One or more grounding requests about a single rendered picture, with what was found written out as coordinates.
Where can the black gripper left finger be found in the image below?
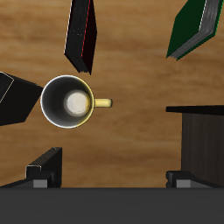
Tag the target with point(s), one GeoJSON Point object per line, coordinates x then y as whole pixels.
{"type": "Point", "coordinates": [48, 169]}

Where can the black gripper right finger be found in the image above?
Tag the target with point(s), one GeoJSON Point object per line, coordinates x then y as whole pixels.
{"type": "Point", "coordinates": [186, 178]}

